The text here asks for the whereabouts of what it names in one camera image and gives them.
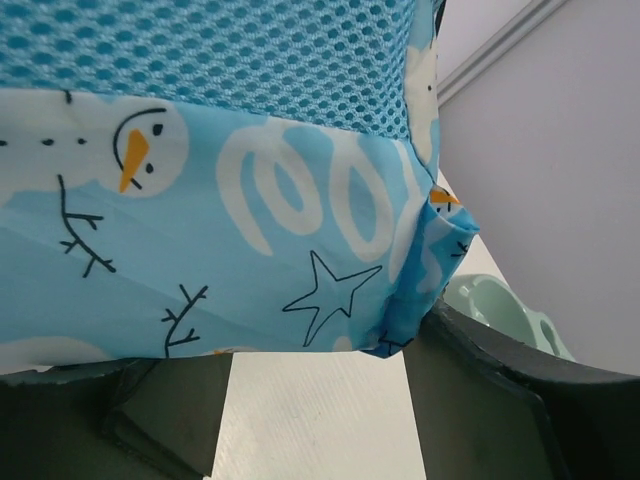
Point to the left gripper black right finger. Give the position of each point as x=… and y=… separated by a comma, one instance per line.
x=489, y=407

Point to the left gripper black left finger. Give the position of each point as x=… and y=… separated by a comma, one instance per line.
x=129, y=419

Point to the blue patterned pet tent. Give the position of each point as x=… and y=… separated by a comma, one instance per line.
x=189, y=178

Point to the mint green double feeder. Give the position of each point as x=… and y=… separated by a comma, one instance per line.
x=490, y=301

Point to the right aluminium frame post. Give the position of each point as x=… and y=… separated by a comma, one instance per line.
x=474, y=34

